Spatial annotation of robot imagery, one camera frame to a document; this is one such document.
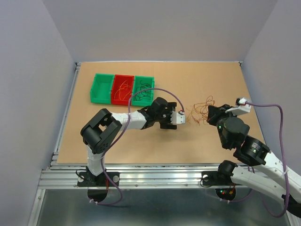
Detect dark brown wire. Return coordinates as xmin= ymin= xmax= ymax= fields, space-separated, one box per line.
xmin=133 ymin=80 xmax=153 ymax=102

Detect red plastic bin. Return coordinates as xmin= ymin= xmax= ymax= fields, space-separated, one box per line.
xmin=111 ymin=74 xmax=135 ymax=105

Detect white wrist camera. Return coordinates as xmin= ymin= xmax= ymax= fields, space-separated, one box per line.
xmin=225 ymin=97 xmax=251 ymax=116
xmin=171 ymin=111 xmax=186 ymax=124

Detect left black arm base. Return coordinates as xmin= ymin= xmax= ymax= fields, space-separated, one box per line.
xmin=76 ymin=171 xmax=120 ymax=187

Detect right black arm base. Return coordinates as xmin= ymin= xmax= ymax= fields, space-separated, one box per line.
xmin=199 ymin=160 xmax=244 ymax=188

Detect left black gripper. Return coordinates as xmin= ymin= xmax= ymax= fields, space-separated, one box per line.
xmin=155 ymin=103 xmax=176 ymax=129

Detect orange red wires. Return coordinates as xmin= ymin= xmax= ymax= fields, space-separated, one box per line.
xmin=114 ymin=80 xmax=133 ymax=102

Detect green plastic bin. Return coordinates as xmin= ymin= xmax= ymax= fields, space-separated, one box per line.
xmin=131 ymin=76 xmax=155 ymax=107
xmin=90 ymin=73 xmax=115 ymax=105

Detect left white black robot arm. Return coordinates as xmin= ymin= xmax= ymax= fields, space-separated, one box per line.
xmin=80 ymin=97 xmax=186 ymax=186

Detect yellow red wire bundle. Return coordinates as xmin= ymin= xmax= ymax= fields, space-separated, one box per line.
xmin=185 ymin=95 xmax=216 ymax=126

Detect near green plastic bin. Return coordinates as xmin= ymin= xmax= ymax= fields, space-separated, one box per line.
xmin=90 ymin=73 xmax=115 ymax=105

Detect aluminium frame rail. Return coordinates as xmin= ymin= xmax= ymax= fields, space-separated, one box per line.
xmin=27 ymin=61 xmax=292 ymax=226

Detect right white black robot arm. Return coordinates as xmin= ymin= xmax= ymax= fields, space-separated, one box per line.
xmin=205 ymin=98 xmax=301 ymax=217

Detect far green plastic bin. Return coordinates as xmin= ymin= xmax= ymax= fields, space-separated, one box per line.
xmin=131 ymin=76 xmax=155 ymax=107

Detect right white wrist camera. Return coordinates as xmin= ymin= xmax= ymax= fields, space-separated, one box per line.
xmin=225 ymin=97 xmax=251 ymax=116

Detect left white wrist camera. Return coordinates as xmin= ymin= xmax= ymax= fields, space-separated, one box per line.
xmin=171 ymin=111 xmax=186 ymax=124

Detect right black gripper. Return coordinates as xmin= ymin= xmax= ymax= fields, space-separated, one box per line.
xmin=206 ymin=103 xmax=238 ymax=148

